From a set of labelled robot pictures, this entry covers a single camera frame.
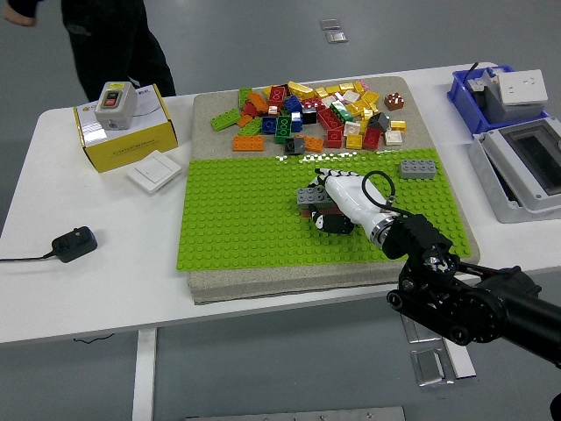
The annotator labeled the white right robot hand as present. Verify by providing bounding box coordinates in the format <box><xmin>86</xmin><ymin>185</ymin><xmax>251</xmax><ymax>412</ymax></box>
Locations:
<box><xmin>306</xmin><ymin>167</ymin><xmax>398</xmax><ymax>237</ymax></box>

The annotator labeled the person's right hand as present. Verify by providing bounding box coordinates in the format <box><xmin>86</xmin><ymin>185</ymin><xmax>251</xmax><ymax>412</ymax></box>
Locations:
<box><xmin>2</xmin><ymin>4</ymin><xmax>37</xmax><ymax>28</ymax></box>

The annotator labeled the grey long brick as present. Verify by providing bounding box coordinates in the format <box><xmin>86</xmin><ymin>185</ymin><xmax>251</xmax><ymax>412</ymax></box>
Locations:
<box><xmin>296</xmin><ymin>186</ymin><xmax>334</xmax><ymax>207</ymax></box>
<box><xmin>399</xmin><ymin>159</ymin><xmax>438</xmax><ymax>181</ymax></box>

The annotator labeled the brown square brick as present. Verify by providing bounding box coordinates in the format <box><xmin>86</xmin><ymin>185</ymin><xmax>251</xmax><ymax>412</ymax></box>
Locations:
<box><xmin>383</xmin><ymin>91</ymin><xmax>406</xmax><ymax>112</ymax></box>

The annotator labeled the dark grey sloped brick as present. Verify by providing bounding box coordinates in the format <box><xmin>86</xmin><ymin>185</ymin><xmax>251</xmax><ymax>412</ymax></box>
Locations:
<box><xmin>366</xmin><ymin>111</ymin><xmax>392</xmax><ymax>133</ymax></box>

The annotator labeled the red long brick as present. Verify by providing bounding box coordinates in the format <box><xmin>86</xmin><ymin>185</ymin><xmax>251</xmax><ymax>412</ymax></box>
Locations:
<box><xmin>316</xmin><ymin>108</ymin><xmax>344</xmax><ymax>135</ymax></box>

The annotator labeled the green white-studded brick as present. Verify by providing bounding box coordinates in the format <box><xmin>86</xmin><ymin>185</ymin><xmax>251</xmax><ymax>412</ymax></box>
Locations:
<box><xmin>330</xmin><ymin>101</ymin><xmax>354</xmax><ymax>124</ymax></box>

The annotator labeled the dark green long brick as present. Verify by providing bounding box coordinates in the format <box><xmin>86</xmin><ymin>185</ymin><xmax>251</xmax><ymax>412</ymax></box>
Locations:
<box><xmin>274</xmin><ymin>114</ymin><xmax>294</xmax><ymax>145</ymax></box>

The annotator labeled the green studded baseplate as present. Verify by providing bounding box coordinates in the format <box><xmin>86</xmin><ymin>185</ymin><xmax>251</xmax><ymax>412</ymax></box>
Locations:
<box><xmin>175</xmin><ymin>147</ymin><xmax>473</xmax><ymax>272</ymax></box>

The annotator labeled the orange long brick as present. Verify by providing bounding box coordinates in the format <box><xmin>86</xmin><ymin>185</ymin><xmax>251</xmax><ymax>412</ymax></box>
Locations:
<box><xmin>231</xmin><ymin>135</ymin><xmax>266</xmax><ymax>153</ymax></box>

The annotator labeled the yellow curved brick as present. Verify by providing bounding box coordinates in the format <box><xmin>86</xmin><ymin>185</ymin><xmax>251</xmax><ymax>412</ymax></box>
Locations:
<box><xmin>287</xmin><ymin>81</ymin><xmax>316</xmax><ymax>100</ymax></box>

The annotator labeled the lime long brick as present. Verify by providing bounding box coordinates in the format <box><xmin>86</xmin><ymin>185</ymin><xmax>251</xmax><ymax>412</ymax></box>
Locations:
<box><xmin>210</xmin><ymin>108</ymin><xmax>242</xmax><ymax>132</ymax></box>

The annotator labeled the person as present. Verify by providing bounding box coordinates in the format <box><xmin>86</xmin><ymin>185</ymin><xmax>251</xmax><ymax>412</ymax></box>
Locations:
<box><xmin>7</xmin><ymin>0</ymin><xmax>177</xmax><ymax>103</ymax></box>

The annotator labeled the blue plastic bin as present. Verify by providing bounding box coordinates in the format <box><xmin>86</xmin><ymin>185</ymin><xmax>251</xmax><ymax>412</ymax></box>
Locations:
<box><xmin>446</xmin><ymin>64</ymin><xmax>551</xmax><ymax>135</ymax></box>

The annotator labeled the metal floor hatch plate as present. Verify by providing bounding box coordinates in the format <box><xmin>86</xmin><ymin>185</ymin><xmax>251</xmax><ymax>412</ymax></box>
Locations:
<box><xmin>401</xmin><ymin>318</ymin><xmax>442</xmax><ymax>344</ymax></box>
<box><xmin>410</xmin><ymin>346</ymin><xmax>457</xmax><ymax>387</ymax></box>

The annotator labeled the yellow white cardboard box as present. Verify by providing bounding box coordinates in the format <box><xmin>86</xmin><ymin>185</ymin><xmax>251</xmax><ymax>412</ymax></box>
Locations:
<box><xmin>73</xmin><ymin>83</ymin><xmax>180</xmax><ymax>174</ymax></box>

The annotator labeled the grey socket base box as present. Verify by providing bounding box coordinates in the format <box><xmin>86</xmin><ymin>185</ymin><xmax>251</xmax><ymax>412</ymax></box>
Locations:
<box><xmin>481</xmin><ymin>82</ymin><xmax>548</xmax><ymax>124</ymax></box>

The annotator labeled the grey white electrical part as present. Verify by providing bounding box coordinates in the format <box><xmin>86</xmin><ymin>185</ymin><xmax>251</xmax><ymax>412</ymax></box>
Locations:
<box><xmin>465</xmin><ymin>68</ymin><xmax>500</xmax><ymax>96</ymax></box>

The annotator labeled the white table leg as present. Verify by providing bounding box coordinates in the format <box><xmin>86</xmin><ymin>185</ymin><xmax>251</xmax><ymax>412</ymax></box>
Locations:
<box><xmin>131</xmin><ymin>326</ymin><xmax>158</xmax><ymax>421</ymax></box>
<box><xmin>440</xmin><ymin>337</ymin><xmax>478</xmax><ymax>379</ymax></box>

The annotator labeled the white socket panel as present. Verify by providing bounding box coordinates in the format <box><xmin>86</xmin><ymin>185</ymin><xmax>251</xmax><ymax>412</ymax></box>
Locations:
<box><xmin>497</xmin><ymin>68</ymin><xmax>549</xmax><ymax>109</ymax></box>

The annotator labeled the black power adapter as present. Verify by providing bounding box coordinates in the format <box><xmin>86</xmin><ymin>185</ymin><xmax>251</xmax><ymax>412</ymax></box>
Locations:
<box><xmin>51</xmin><ymin>225</ymin><xmax>98</xmax><ymax>264</ymax></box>

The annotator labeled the grey push-button switch box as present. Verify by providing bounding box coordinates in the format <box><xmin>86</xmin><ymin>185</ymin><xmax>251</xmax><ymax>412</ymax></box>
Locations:
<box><xmin>94</xmin><ymin>81</ymin><xmax>139</xmax><ymax>132</ymax></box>

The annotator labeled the grey electrical enclosure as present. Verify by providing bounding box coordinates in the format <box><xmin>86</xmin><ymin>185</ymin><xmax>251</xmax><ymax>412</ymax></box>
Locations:
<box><xmin>467</xmin><ymin>116</ymin><xmax>561</xmax><ymax>225</ymax></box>

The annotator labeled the white wall switch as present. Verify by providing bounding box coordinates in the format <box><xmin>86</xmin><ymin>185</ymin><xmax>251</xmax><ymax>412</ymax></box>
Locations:
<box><xmin>125</xmin><ymin>149</ymin><xmax>183</xmax><ymax>196</ymax></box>

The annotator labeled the black adapter cord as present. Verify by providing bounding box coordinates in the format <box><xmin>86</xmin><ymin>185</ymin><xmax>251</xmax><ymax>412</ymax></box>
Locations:
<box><xmin>0</xmin><ymin>250</ymin><xmax>58</xmax><ymax>263</ymax></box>

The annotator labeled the thin black cable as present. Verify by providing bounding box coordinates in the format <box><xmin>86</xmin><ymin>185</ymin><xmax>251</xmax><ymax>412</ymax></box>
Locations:
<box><xmin>73</xmin><ymin>333</ymin><xmax>116</xmax><ymax>344</ymax></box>

